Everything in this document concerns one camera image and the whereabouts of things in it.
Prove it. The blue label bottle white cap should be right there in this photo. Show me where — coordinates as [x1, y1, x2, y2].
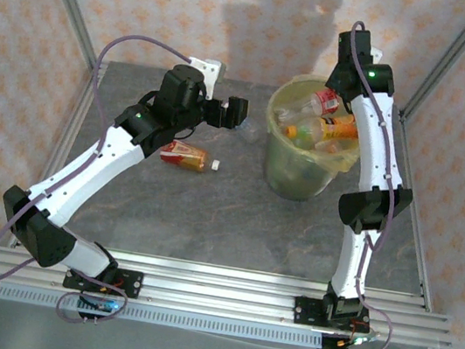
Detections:
[218, 101, 265, 145]

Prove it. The red label cola bottle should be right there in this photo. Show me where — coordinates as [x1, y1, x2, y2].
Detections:
[272, 80, 344, 133]

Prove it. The orange juice bottle yellow cap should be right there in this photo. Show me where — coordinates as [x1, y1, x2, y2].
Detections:
[283, 105, 363, 157]

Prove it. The red gold tea bottle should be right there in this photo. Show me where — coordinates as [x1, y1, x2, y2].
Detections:
[156, 136, 225, 177]

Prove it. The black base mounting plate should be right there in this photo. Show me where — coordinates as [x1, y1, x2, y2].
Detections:
[291, 295, 373, 338]
[62, 259, 145, 303]

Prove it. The small circuit board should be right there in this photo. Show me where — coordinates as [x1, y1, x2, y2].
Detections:
[336, 328, 380, 349]
[76, 294, 123, 315]

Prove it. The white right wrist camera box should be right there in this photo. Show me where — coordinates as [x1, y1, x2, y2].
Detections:
[368, 46, 385, 66]

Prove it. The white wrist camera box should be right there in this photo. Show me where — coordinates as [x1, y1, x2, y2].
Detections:
[183, 55, 227, 94]
[368, 46, 385, 66]

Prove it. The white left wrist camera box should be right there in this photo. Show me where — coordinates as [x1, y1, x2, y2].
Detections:
[183, 55, 227, 94]

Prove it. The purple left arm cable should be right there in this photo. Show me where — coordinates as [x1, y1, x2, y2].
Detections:
[0, 16, 195, 336]

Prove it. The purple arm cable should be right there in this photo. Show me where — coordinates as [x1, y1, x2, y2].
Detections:
[0, 16, 195, 336]
[301, 19, 441, 349]

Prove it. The aluminium side rail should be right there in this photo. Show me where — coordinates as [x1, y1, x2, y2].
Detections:
[369, 108, 464, 314]
[10, 53, 110, 257]

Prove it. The aluminium front rail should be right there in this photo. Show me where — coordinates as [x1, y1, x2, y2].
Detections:
[0, 230, 460, 349]

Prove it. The grey slotted cable duct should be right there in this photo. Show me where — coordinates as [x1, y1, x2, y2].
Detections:
[0, 281, 326, 349]

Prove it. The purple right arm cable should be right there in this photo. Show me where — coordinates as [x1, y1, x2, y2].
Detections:
[301, 19, 441, 349]

